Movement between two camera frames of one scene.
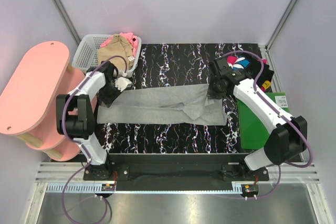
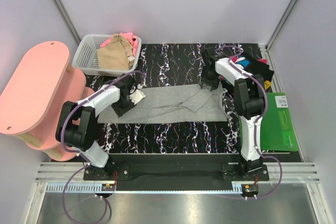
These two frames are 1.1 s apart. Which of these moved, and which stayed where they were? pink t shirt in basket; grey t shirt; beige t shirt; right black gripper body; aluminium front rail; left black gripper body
Moved: left black gripper body; right black gripper body
Stayed: aluminium front rail; beige t shirt; grey t shirt; pink t shirt in basket
